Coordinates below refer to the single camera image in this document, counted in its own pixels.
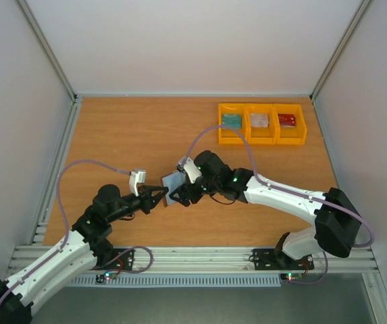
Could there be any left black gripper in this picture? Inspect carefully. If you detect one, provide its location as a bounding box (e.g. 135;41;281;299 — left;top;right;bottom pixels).
108;185;169;223

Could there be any light blue card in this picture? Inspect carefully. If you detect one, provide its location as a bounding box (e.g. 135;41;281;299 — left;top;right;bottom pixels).
161;171;185;207

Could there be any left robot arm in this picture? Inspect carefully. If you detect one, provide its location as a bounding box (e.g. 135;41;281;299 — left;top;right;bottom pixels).
0;184;168;323

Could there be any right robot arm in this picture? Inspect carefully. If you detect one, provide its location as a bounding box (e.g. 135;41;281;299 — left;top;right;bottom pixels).
168;151;361;268

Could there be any teal card stack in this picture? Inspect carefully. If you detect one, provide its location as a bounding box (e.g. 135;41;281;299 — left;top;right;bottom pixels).
221;113;242;129

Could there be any white card stack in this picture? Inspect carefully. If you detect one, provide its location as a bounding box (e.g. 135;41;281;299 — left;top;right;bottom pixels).
250;113;269;128

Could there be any red card stack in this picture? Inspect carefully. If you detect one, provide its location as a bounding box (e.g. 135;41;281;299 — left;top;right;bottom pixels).
278;113;296;128

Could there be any left yellow bin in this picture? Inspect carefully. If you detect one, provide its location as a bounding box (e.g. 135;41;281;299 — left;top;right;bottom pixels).
218;103;248;145

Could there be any yellow bin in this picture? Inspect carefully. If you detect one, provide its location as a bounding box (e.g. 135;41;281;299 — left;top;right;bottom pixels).
218;103;248;145
246;103;278;145
274;103;307;145

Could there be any left small circuit board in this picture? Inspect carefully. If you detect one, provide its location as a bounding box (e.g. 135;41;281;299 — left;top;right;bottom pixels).
95;273;118;284

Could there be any small circuit board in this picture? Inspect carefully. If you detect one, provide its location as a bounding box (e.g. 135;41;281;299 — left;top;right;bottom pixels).
95;273;118;284
280;272;305;282

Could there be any middle yellow bin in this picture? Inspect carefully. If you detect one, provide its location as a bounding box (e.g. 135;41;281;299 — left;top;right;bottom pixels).
246;103;278;145

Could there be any right yellow bin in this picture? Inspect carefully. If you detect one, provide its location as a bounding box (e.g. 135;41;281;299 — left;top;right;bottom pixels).
274;103;307;145

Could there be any right small circuit board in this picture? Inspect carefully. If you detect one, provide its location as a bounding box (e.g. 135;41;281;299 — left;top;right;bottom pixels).
280;272;305;282

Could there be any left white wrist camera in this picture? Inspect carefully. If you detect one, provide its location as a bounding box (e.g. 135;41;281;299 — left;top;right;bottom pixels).
129;169;147;196

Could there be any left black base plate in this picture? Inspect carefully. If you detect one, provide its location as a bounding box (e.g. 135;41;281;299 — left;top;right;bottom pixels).
93;248;134;271

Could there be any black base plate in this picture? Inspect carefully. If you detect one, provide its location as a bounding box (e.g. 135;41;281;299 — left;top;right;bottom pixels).
249;248;315;271
93;248;134;271

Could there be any aluminium front rail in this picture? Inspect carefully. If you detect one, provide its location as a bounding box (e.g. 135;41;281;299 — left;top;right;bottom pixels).
7;245;379;273

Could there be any grey slotted cable duct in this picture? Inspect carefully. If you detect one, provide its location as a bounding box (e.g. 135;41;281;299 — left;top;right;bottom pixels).
68;273;281;288

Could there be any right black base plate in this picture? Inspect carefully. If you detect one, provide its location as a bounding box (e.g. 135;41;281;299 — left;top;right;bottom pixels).
249;248;315;271

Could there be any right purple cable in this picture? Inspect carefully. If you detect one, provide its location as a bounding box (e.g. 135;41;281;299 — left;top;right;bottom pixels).
182;124;375;285

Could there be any left aluminium frame post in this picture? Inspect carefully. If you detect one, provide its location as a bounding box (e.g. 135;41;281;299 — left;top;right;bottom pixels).
16;0;77;103

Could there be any aluminium frame post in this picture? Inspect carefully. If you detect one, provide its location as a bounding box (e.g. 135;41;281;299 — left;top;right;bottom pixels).
16;0;77;103
309;0;373;101

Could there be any right aluminium frame post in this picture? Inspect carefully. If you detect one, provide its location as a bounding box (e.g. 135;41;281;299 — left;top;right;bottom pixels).
309;0;373;101

